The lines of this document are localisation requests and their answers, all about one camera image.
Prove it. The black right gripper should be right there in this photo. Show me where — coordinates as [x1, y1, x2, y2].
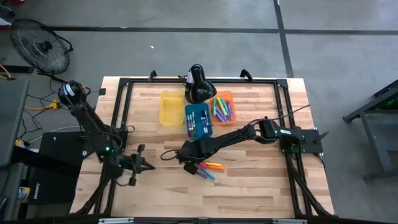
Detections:
[177, 139, 208, 176]

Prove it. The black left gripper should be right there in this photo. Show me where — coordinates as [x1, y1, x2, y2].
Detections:
[124, 143, 156, 187]

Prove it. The yellow-green Sharpie highlighter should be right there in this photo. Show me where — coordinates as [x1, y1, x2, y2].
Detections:
[216, 96, 226, 116]

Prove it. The blue plastic bin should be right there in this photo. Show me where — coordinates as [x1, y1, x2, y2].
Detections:
[183, 102, 214, 141]

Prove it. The yellow plastic bin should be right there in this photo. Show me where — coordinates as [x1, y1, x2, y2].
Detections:
[159, 90, 185, 127]

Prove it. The orange plastic bin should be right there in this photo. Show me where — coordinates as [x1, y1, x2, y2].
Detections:
[208, 90, 237, 127]

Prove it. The black case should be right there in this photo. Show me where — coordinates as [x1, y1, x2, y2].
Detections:
[27, 132, 86, 206]

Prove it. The small yellow blue pack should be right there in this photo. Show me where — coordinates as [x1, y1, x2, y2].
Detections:
[17, 186, 30, 203]

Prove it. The grey side table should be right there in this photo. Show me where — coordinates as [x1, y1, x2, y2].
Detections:
[0, 78, 30, 169]

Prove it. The black floor fan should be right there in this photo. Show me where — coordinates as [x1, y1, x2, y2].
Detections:
[10, 18, 74, 87]

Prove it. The dark grey metal cart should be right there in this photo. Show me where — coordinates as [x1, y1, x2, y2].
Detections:
[343, 79, 398, 181]

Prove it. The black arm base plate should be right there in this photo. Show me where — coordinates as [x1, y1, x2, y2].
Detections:
[82, 130, 128, 153]
[277, 128, 324, 155]

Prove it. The silver bracket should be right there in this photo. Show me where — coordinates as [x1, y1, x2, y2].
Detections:
[272, 218, 308, 224]
[98, 217, 135, 224]

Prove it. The black aluminium rig frame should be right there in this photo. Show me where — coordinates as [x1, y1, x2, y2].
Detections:
[70, 77, 335, 218]

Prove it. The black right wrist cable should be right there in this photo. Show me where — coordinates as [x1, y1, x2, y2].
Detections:
[160, 104, 311, 161]

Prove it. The yellow extension cord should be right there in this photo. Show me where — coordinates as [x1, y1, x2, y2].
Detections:
[24, 99, 62, 111]
[0, 63, 15, 81]

